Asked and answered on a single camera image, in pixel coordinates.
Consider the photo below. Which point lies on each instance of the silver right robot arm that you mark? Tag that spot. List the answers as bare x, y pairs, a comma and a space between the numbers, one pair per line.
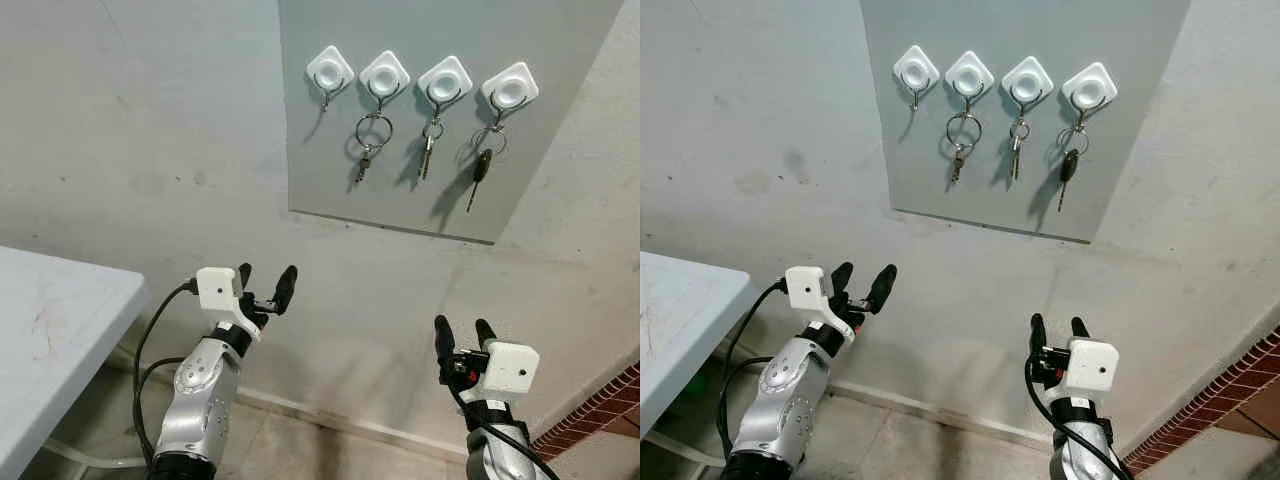
500, 445
1080, 445

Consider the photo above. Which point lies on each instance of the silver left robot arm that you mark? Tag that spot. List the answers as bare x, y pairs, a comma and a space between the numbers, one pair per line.
780, 400
200, 400

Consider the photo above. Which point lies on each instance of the black headed key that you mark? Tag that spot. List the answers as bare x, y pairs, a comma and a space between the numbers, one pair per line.
482, 165
1069, 165

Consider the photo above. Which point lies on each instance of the white plastic table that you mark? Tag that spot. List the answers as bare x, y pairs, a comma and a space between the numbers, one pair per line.
50, 340
680, 330

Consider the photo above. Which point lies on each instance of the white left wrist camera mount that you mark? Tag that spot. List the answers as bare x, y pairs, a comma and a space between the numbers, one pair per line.
805, 288
215, 288

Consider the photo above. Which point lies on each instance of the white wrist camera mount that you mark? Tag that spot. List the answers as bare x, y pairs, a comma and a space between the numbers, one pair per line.
215, 288
805, 288
1092, 368
510, 370

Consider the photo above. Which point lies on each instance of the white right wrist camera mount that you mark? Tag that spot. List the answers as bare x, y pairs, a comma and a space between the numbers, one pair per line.
1092, 368
510, 370

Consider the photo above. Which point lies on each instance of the grey wall board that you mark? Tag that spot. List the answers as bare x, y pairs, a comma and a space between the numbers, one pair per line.
330, 170
910, 170

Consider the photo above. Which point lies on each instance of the white square wall hook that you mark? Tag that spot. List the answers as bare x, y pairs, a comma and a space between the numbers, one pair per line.
1027, 79
970, 73
1089, 88
916, 68
445, 80
384, 74
510, 90
330, 68

